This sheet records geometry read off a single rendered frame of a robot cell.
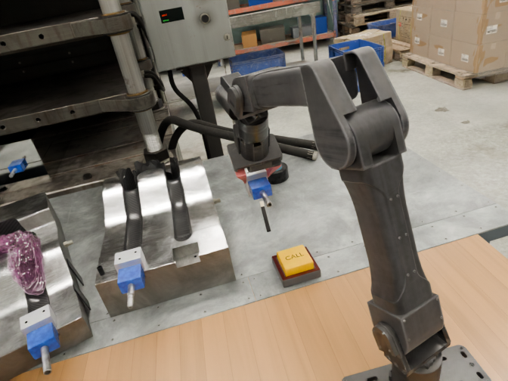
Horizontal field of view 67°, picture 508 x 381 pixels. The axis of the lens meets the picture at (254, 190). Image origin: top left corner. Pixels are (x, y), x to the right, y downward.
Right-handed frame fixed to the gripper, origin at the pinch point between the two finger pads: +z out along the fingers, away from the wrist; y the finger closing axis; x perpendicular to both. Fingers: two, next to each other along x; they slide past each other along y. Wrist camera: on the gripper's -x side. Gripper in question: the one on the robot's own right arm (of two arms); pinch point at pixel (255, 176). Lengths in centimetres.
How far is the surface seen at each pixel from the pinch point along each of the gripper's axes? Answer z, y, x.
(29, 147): 32, 66, -58
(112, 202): 9.3, 34.1, -9.8
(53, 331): -2.2, 43.4, 22.0
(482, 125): 161, -213, -100
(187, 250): 2.4, 18.5, 11.9
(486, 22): 142, -271, -193
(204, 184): 9.5, 11.2, -8.1
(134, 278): -3.7, 28.3, 17.3
